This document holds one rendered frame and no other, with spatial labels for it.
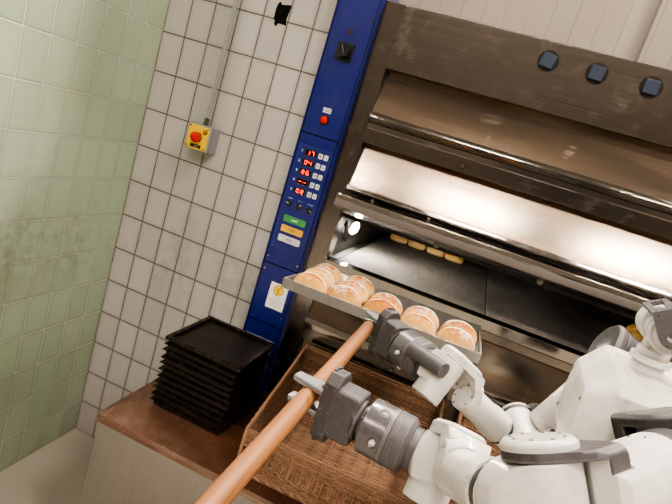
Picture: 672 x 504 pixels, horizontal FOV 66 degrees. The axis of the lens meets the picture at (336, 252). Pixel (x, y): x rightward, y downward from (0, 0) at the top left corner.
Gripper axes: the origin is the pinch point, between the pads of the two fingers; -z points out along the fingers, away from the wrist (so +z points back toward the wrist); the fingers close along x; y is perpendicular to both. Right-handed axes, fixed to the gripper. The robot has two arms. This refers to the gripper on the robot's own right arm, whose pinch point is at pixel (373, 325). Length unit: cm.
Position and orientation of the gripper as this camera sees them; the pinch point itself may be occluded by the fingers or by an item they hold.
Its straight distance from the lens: 128.5
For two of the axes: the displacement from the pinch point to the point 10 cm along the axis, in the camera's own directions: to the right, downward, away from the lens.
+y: -7.6, -0.9, -6.4
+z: 5.8, 3.4, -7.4
